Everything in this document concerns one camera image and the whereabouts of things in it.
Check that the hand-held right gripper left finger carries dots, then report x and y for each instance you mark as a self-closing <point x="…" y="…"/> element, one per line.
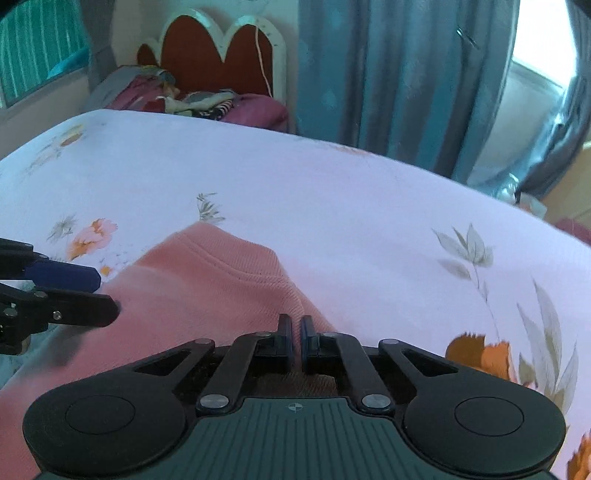
<point x="285" y="339"/>

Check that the pink pillow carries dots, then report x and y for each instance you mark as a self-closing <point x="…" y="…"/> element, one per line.
<point x="258" y="113"/>

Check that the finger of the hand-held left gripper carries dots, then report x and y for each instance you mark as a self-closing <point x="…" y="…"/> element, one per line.
<point x="69" y="276"/>
<point x="83" y="311"/>

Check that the bright window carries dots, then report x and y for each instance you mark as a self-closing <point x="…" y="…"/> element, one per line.
<point x="542" y="37"/>

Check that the window with green striped blind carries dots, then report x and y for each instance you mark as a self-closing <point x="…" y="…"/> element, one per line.
<point x="37" y="46"/>

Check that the floral white bed sheet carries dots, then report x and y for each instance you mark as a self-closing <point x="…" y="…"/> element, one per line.
<point x="323" y="207"/>

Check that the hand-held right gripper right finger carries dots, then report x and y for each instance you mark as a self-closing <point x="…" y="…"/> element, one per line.
<point x="308" y="339"/>

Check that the beige wooden furniture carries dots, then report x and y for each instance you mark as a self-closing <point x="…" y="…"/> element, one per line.
<point x="572" y="184"/>

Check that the red and white headboard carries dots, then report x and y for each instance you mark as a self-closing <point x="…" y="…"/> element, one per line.
<point x="207" y="50"/>

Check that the pink sweatshirt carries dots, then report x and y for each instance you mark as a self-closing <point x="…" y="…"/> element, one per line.
<point x="194" y="300"/>

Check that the blue curtain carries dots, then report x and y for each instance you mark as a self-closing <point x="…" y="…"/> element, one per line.
<point x="565" y="120"/>
<point x="397" y="78"/>

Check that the pile of colourful clothes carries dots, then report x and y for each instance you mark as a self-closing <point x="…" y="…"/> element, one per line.
<point x="184" y="99"/>

